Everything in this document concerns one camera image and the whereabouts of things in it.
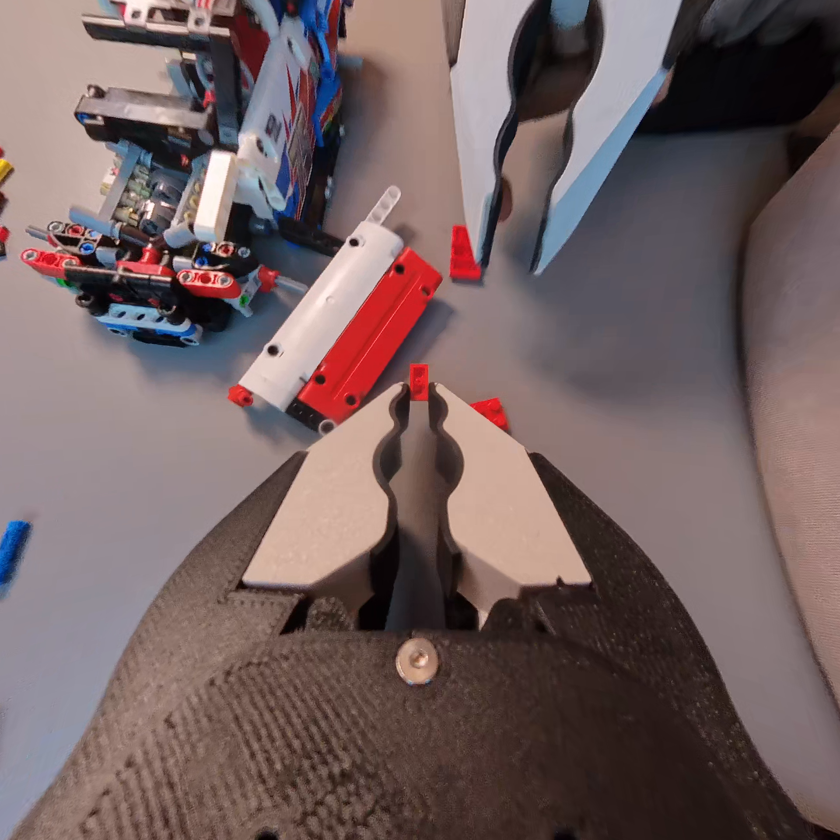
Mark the long red lego plate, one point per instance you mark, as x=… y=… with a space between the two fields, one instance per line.
x=464 y=256

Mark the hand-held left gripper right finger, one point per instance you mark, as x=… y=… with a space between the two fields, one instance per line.
x=512 y=525

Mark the pile of blue black pins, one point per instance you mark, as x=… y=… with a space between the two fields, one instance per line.
x=13 y=551

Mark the blue white lego race car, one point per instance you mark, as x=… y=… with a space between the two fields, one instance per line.
x=216 y=190

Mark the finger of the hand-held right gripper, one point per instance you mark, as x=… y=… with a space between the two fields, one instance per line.
x=482 y=98
x=623 y=85

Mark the black padded armrest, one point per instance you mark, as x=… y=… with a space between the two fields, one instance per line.
x=735 y=92

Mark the red lego axle connector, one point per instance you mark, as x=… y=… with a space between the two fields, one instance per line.
x=241 y=396

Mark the small red lego brick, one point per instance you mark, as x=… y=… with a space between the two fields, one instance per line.
x=419 y=382

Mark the red square lego plate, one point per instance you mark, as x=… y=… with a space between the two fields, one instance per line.
x=492 y=413

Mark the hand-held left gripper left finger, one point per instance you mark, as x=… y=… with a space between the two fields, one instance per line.
x=321 y=525

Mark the person's right hand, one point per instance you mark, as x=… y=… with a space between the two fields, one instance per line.
x=506 y=200

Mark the yellow lego piece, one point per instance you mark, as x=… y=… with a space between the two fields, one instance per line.
x=5 y=169

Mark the white and red lego assembly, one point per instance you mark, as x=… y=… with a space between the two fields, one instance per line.
x=328 y=308

